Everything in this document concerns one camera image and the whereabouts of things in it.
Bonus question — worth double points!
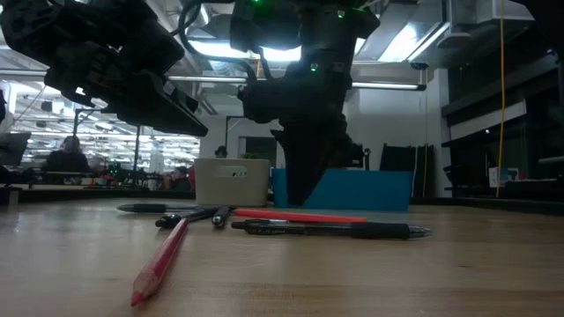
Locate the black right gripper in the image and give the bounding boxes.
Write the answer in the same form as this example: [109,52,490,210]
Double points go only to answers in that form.
[272,78,353,209]

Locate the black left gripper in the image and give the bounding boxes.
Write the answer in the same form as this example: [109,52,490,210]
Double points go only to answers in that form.
[43,0,209,137]

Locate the red-orange pencil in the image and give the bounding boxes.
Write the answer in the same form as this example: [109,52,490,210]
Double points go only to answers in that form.
[232,208,368,225]
[130,217,191,308]

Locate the black click pen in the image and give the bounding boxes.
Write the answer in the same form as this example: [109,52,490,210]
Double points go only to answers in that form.
[154,207,220,230]
[211,205,234,229]
[230,218,434,241]

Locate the grey pen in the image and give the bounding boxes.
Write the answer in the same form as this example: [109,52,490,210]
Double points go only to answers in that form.
[115,203,200,215]

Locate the blue plastic bin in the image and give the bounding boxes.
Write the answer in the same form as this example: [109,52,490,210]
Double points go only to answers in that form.
[270,167,414,213]

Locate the white plastic bin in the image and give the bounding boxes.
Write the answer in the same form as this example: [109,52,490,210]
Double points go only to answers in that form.
[194,157,272,208]

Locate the black folded panels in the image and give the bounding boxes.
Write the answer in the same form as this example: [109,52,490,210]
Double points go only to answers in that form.
[379,143,436,199]

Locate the long ceiling light bar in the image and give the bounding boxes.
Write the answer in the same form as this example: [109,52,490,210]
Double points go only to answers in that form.
[0,68,427,92]

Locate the dark computer monitor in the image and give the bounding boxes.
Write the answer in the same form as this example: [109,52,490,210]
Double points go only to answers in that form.
[0,131,32,167]

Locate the white and blue box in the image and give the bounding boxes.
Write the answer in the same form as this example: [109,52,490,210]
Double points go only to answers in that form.
[487,166,521,189]

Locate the black gantry frame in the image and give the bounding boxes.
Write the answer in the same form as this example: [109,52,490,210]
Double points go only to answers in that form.
[223,114,248,159]
[70,107,143,173]

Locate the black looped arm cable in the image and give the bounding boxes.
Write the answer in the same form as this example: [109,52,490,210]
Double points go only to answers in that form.
[178,0,265,83]

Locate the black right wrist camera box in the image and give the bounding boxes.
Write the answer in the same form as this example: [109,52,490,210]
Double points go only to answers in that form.
[237,81,290,125]

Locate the black aluminium table frame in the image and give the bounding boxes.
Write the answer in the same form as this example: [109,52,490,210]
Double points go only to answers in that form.
[0,184,564,217]

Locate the yellow hanging cable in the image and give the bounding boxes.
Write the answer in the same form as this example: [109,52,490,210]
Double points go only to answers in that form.
[494,0,507,199]

